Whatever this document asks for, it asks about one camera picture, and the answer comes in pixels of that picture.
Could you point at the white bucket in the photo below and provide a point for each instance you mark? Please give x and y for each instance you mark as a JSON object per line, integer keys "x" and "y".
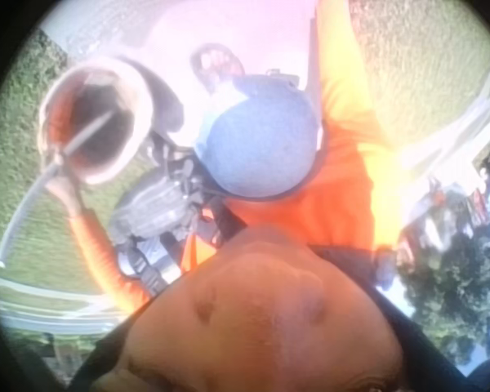
{"x": 106, "y": 122}

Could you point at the person's legs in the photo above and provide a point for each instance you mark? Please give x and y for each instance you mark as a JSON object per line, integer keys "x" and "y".
{"x": 261, "y": 147}

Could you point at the grey curved wand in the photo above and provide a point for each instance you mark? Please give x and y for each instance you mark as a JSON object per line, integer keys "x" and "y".
{"x": 20, "y": 216}

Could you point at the green tree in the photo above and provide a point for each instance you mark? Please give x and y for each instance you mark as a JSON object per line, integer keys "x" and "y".
{"x": 453, "y": 302}

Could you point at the grey engine machine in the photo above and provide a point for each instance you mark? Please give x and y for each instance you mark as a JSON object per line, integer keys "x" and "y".
{"x": 155, "y": 204}

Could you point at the person's left hand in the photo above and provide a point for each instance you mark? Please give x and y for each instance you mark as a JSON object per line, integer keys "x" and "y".
{"x": 65, "y": 188}

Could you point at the parked vehicles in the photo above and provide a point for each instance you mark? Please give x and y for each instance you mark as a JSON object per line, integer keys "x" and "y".
{"x": 441, "y": 216}

